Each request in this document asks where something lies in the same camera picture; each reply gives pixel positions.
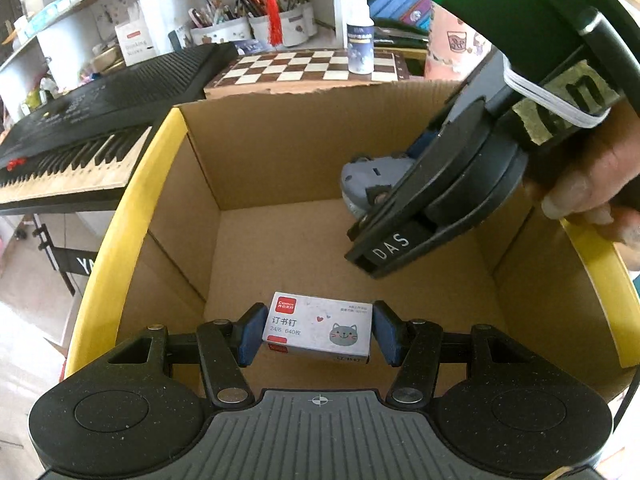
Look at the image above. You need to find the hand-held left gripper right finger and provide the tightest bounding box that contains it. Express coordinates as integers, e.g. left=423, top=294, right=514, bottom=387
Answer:
left=372, top=300, right=533, bottom=408

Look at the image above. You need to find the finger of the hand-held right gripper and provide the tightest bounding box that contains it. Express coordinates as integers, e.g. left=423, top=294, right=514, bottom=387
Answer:
left=406, top=127, right=442, bottom=160
left=347, top=94, right=490, bottom=252

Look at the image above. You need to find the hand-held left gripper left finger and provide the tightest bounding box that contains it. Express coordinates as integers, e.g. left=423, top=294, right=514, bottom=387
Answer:
left=107, top=302, right=268, bottom=408

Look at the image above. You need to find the grey round toy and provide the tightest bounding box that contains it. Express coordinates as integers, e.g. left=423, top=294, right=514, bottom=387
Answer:
left=341, top=152, right=418, bottom=217

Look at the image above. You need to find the white staple box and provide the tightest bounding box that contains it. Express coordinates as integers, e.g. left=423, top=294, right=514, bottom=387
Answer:
left=261, top=291, right=375, bottom=365

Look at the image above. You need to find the yellow cardboard box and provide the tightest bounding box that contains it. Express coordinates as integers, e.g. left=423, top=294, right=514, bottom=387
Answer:
left=62, top=80, right=633, bottom=401

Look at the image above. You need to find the person's right hand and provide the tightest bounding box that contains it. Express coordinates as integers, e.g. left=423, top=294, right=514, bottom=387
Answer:
left=542, top=102, right=640, bottom=242

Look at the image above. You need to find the pink printed cup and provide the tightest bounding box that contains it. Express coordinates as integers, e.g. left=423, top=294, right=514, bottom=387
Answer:
left=425, top=2, right=493, bottom=81

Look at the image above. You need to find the white spray bottle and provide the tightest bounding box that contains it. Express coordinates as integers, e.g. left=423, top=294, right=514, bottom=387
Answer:
left=346, top=10, right=375, bottom=75

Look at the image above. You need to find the row of colourful books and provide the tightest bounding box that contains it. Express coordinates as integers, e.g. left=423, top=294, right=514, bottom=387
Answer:
left=370, top=0, right=436, bottom=36

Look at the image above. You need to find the brown white chessboard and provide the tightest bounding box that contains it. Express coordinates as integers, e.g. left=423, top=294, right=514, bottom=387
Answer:
left=204, top=49, right=408, bottom=101

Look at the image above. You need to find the red tassel ornament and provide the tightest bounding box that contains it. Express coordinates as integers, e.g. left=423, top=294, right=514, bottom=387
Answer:
left=261, top=0, right=283, bottom=47

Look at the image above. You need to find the black keyboard stand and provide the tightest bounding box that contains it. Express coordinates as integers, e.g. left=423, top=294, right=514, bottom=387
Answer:
left=32, top=212, right=108, bottom=296

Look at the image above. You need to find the black electronic keyboard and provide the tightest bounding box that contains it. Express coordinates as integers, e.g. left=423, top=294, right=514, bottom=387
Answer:
left=0, top=42, right=240, bottom=216

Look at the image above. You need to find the white box red label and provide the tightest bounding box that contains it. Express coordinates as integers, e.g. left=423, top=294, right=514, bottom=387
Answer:
left=115, top=19, right=160, bottom=66

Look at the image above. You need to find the white cubby shelf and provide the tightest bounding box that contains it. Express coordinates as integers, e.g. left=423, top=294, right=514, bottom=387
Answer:
left=0, top=0, right=346, bottom=108

